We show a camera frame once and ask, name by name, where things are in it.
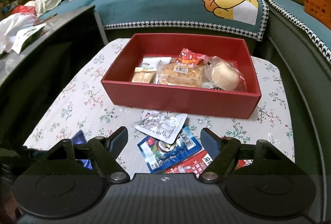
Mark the round cake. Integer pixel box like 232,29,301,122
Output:
204,56,247,92

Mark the gold foil snack packet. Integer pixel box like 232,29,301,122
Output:
131,67,157,83

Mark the blue foil snack packet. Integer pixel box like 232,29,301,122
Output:
71,130,93,170

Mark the red crown snack packet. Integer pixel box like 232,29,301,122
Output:
164,149,253,179

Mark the floral tablecloth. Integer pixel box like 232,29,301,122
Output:
25,39,295,175

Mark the blue seaweed snack packet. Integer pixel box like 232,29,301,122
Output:
137,126,202,173

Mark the white printed snack pouch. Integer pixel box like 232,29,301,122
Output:
133,110,187,144

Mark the red cardboard box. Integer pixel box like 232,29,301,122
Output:
102,33,261,119

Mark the bread snack red-top wrapper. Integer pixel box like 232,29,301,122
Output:
155,48,207,88

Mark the white packet in box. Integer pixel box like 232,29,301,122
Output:
140,56,172,69

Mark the white green paper packet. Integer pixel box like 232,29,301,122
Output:
12,23,47,54

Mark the teal lion sofa cover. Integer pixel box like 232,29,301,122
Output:
41,0,330,61

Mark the white plastic bag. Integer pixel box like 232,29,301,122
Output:
1,5,39,54

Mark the orange plastic basket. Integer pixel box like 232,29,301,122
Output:
304,0,331,29

